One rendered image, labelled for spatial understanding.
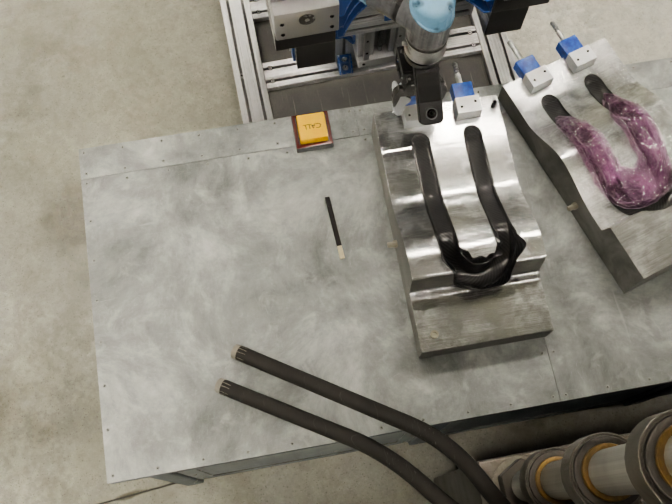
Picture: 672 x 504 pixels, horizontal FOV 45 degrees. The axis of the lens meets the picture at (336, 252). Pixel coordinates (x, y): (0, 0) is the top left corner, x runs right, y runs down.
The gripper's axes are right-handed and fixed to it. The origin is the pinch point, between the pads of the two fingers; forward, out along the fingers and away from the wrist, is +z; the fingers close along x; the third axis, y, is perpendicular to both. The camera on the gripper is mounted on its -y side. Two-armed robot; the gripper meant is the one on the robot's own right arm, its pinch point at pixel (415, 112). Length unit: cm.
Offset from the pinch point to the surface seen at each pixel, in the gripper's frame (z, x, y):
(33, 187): 91, 106, 40
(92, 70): 91, 84, 79
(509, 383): 11, -8, -56
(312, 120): 7.0, 20.5, 5.3
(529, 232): -2.6, -15.6, -30.1
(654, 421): -63, -4, -71
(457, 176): 2.4, -5.9, -14.4
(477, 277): 3.6, -5.3, -35.4
